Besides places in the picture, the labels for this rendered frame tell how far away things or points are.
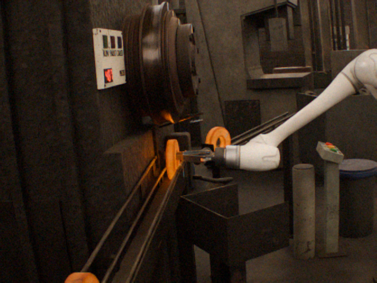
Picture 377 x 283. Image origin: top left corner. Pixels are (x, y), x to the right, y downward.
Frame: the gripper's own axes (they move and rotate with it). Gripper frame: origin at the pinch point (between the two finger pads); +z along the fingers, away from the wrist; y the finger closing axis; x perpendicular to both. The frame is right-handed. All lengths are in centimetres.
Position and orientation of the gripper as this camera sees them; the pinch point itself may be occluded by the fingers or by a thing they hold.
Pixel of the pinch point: (173, 155)
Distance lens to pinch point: 186.5
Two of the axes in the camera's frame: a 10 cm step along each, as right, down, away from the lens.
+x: 0.0, -9.8, -1.9
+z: -9.9, -0.2, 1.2
